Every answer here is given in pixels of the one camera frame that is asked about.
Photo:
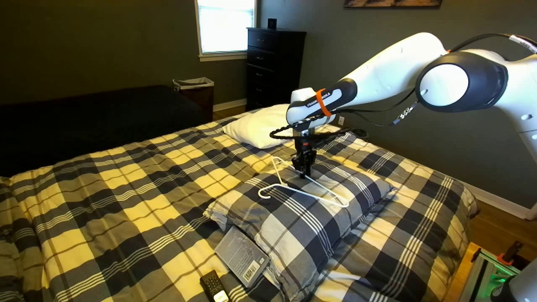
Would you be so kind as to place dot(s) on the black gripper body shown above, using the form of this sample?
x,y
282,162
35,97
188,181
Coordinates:
x,y
304,149

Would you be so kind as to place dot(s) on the white pillow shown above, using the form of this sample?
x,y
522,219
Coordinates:
x,y
257,129

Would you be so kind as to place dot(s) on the plaid pillow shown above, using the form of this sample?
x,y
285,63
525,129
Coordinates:
x,y
295,224

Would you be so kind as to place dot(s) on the black dresser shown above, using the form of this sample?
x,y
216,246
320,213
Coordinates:
x,y
273,68

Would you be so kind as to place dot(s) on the grey book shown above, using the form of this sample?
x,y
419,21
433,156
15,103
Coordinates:
x,y
240,254

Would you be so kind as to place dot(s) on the dark wooden nightstand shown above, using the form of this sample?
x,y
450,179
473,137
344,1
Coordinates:
x,y
198,105

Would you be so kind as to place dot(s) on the small dark box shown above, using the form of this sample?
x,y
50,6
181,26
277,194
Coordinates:
x,y
272,25

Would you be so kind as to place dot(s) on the grey tray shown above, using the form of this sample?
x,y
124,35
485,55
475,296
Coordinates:
x,y
193,83

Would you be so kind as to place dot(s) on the black remote control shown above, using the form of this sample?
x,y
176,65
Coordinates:
x,y
211,286

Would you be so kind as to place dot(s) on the yellow grey plaid bedspread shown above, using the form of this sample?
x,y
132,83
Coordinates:
x,y
111,196

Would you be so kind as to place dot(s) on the red black tool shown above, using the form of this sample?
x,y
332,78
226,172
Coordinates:
x,y
512,254

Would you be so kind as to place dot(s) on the black futon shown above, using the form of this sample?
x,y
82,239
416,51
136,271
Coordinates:
x,y
84,124

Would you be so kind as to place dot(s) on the white rounded object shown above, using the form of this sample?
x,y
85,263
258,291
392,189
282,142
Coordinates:
x,y
527,286

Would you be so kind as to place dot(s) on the window with white frame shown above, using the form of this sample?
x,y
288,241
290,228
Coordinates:
x,y
226,26

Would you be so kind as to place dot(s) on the framed wall picture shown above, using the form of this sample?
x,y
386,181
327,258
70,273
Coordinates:
x,y
391,3

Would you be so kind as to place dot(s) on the wooden bed frame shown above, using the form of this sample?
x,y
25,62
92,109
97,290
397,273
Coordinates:
x,y
461,275

